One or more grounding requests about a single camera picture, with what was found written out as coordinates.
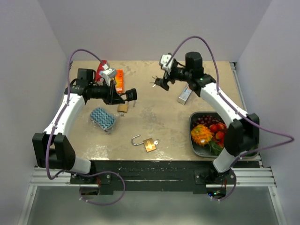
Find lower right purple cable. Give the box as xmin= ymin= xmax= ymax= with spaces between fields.
xmin=210 ymin=173 xmax=237 ymax=202

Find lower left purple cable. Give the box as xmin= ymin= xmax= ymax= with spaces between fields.
xmin=79 ymin=171 xmax=127 ymax=206

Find purple cable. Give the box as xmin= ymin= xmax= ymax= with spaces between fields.
xmin=45 ymin=48 xmax=109 ymax=180
xmin=210 ymin=173 xmax=237 ymax=202
xmin=79 ymin=171 xmax=127 ymax=206
xmin=166 ymin=36 xmax=295 ymax=169

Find large brass padlock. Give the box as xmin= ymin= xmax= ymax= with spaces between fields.
xmin=131 ymin=135 xmax=159 ymax=153

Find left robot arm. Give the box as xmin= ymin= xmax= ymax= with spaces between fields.
xmin=32 ymin=66 xmax=125 ymax=184

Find blue zigzag pouch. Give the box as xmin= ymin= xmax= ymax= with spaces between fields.
xmin=90 ymin=107 xmax=116 ymax=132

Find black mounting base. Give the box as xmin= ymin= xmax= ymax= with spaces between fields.
xmin=70 ymin=160 xmax=236 ymax=195

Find orange box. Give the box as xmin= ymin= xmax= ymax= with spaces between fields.
xmin=115 ymin=69 xmax=124 ymax=93

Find grey fruit tray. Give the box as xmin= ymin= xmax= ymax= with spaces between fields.
xmin=188 ymin=112 xmax=260 ymax=160

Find black padlock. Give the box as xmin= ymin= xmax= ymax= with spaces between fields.
xmin=120 ymin=88 xmax=137 ymax=102

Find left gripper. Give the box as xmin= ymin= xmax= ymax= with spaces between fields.
xmin=89 ymin=81 xmax=125 ymax=105

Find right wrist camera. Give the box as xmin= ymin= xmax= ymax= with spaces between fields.
xmin=159 ymin=53 xmax=173 ymax=73

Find dark grapes bunch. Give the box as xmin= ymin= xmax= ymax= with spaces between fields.
xmin=192 ymin=115 xmax=219 ymax=127

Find small brass padlock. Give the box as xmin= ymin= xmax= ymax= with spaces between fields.
xmin=117 ymin=101 xmax=135 ymax=113

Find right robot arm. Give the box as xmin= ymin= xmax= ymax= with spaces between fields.
xmin=154 ymin=52 xmax=259 ymax=184

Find red box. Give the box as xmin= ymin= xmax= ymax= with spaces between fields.
xmin=95 ymin=60 xmax=107 ymax=82

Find silver toothpaste box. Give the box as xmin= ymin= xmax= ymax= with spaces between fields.
xmin=178 ymin=84 xmax=192 ymax=105

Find red lychee cluster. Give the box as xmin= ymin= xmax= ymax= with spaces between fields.
xmin=209 ymin=122 xmax=227 ymax=148

